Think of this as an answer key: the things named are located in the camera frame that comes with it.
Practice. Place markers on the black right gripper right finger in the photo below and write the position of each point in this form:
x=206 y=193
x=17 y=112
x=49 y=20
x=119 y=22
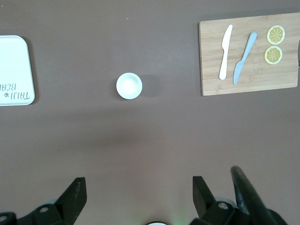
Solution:
x=206 y=206

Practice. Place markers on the white plastic cup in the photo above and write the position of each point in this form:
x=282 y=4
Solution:
x=129 y=86

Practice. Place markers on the bamboo cutting board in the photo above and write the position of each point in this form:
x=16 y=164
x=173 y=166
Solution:
x=257 y=75

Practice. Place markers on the yellow lemon slice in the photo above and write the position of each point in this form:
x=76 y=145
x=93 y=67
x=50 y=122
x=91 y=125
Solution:
x=273 y=55
x=276 y=35

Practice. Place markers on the grey plastic knife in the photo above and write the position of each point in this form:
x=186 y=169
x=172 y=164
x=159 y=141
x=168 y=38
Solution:
x=245 y=57

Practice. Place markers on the cream bear print tray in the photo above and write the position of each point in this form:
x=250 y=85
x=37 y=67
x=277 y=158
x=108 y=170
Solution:
x=14 y=70

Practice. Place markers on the white plastic knife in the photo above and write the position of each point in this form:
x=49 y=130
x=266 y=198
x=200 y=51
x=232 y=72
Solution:
x=225 y=52

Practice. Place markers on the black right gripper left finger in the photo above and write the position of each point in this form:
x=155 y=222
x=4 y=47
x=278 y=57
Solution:
x=63 y=206

